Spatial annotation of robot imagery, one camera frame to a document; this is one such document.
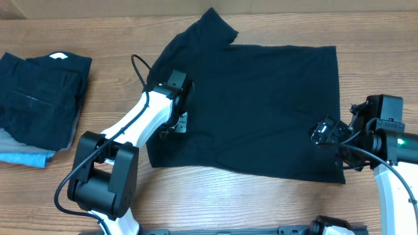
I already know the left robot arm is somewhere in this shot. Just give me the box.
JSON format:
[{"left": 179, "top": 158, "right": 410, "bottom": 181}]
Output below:
[{"left": 67, "top": 70, "right": 194, "bottom": 234}]

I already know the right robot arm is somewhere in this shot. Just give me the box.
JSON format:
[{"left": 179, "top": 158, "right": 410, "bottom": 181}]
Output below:
[{"left": 309, "top": 95, "right": 417, "bottom": 234}]

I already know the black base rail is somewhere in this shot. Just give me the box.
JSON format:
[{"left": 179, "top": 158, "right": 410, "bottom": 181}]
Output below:
[{"left": 139, "top": 225, "right": 308, "bottom": 235}]

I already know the black t-shirt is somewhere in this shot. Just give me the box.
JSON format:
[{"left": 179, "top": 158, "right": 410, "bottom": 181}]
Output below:
[{"left": 146, "top": 9, "right": 346, "bottom": 184}]

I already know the folded black garment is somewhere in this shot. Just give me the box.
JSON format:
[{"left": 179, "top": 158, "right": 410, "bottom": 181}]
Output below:
[{"left": 1, "top": 52, "right": 92, "bottom": 151}]

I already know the folded grey garment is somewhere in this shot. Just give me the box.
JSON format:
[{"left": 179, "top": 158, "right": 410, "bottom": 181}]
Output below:
[{"left": 0, "top": 104, "right": 82, "bottom": 155}]

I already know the folded blue garment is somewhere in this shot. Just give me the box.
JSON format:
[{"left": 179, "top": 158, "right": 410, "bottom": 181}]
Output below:
[{"left": 1, "top": 151, "right": 56, "bottom": 168}]

